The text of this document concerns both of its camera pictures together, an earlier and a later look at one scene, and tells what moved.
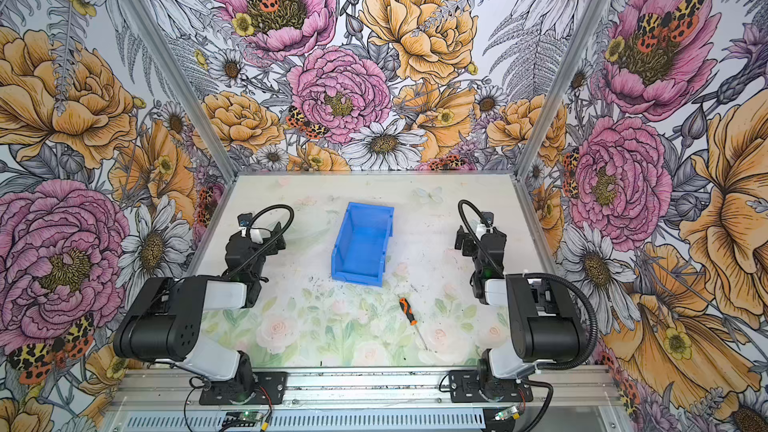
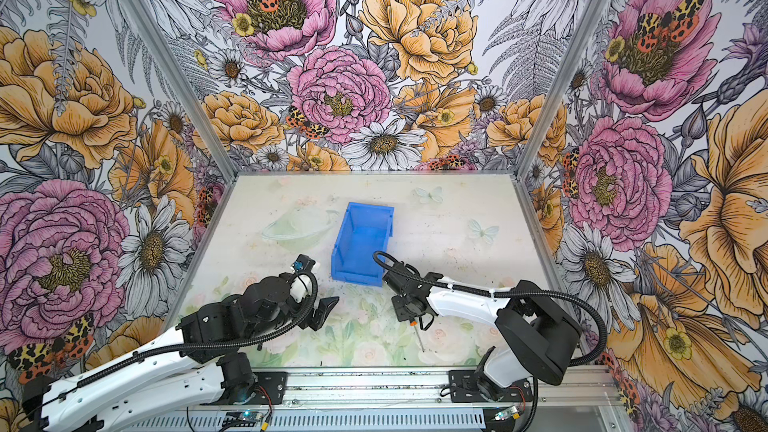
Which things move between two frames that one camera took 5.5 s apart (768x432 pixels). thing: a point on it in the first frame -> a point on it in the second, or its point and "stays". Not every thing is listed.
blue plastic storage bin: (360, 250) stays
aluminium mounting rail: (591, 389) stays
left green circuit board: (246, 418) stays
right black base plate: (464, 387) stays
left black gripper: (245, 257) -> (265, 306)
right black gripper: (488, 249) -> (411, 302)
